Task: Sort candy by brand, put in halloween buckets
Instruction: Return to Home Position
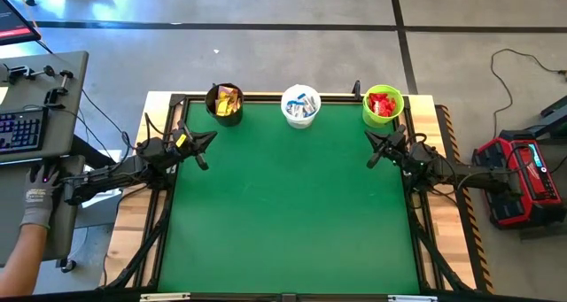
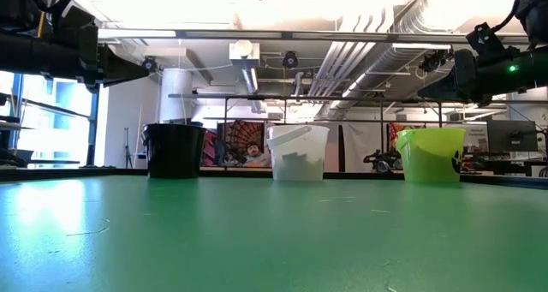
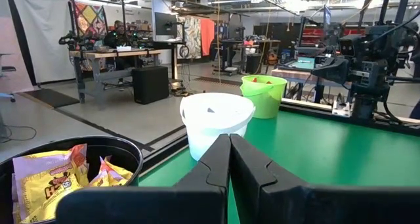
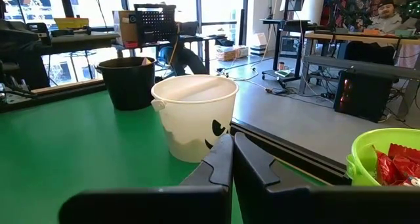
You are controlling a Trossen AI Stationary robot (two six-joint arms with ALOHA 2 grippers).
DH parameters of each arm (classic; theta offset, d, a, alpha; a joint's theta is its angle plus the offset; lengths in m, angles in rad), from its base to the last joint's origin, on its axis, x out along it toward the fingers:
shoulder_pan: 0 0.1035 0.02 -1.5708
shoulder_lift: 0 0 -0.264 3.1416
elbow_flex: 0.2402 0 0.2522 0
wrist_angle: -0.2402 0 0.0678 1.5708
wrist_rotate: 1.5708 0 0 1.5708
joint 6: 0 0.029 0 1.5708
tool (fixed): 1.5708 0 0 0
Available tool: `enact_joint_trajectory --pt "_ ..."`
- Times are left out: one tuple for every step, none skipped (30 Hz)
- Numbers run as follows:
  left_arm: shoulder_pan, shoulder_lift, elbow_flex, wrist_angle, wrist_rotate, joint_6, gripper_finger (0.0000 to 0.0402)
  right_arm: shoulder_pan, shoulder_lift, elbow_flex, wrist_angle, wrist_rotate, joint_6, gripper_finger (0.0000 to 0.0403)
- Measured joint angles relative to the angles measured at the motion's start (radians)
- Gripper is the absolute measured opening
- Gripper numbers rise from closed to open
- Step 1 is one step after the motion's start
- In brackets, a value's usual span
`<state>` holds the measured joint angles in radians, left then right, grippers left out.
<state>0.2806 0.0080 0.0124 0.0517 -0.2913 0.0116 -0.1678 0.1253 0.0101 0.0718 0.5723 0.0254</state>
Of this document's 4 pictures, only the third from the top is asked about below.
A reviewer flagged black floor box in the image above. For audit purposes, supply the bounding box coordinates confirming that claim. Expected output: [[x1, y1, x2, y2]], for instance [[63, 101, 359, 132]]
[[132, 66, 170, 105]]

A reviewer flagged red storage shelving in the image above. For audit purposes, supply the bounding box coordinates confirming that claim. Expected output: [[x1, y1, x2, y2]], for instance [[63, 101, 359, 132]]
[[301, 27, 366, 48]]

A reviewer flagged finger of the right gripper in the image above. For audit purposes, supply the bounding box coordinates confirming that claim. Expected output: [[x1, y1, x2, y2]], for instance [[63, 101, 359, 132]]
[[310, 56, 350, 85]]

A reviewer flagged person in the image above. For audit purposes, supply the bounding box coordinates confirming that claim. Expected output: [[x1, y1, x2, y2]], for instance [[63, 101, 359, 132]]
[[104, 20, 134, 50]]

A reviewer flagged dark floor mat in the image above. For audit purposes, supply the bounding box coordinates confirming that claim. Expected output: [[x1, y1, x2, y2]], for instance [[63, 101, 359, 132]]
[[24, 87, 81, 109]]

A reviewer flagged background robot table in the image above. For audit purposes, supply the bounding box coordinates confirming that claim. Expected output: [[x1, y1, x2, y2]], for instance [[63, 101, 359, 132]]
[[271, 55, 332, 103]]

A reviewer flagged black halloween bucket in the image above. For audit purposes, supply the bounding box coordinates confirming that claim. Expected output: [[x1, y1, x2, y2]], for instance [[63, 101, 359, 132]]
[[0, 135, 144, 224]]

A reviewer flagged green halloween bucket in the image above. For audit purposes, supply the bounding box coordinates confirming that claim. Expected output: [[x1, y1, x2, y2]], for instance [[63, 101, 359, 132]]
[[240, 74, 289, 120]]

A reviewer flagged black waste bin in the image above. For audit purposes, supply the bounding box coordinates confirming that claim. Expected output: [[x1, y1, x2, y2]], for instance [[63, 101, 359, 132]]
[[245, 53, 263, 75]]

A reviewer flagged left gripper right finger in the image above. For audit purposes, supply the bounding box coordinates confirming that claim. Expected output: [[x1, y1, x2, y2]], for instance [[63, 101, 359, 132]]
[[229, 134, 420, 224]]

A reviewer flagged white halloween bucket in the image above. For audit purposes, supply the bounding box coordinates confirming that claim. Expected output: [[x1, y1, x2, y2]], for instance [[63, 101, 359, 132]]
[[179, 92, 257, 162]]

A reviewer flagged patterned grey cloth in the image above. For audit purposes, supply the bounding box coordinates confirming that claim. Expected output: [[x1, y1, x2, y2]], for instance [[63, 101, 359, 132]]
[[177, 15, 202, 60]]

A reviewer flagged colourful patchwork hanging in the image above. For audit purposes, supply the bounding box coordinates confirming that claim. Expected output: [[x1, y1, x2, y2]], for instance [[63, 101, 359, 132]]
[[73, 2, 108, 38]]

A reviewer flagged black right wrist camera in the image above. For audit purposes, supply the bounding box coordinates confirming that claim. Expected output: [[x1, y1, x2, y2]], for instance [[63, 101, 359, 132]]
[[337, 35, 364, 58]]

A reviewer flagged black computer monitor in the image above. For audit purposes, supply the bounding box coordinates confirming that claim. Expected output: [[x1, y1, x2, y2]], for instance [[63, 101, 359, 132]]
[[154, 12, 179, 37]]

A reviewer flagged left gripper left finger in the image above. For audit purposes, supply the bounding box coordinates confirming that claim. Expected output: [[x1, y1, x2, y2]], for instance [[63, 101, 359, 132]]
[[55, 134, 232, 224]]

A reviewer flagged yellow Sour Patch Kids pack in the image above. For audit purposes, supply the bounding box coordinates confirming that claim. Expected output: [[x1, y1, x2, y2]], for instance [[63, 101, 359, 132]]
[[88, 155, 135, 188], [11, 143, 90, 224]]

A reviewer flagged white partition panel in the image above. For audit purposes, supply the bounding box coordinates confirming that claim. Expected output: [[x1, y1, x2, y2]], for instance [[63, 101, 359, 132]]
[[6, 0, 77, 84]]

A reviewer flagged orange red cloth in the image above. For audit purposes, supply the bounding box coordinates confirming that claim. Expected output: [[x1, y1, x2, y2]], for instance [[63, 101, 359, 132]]
[[199, 18, 216, 57]]

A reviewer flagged black bench equipment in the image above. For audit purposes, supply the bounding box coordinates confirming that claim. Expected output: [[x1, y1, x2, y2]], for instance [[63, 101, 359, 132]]
[[58, 31, 96, 51]]

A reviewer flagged wooden top workbench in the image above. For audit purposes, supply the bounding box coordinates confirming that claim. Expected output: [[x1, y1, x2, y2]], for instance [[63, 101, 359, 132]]
[[68, 48, 162, 104]]

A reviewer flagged grey office chair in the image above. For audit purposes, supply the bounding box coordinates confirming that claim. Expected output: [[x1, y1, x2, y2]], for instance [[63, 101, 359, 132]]
[[0, 53, 17, 103]]

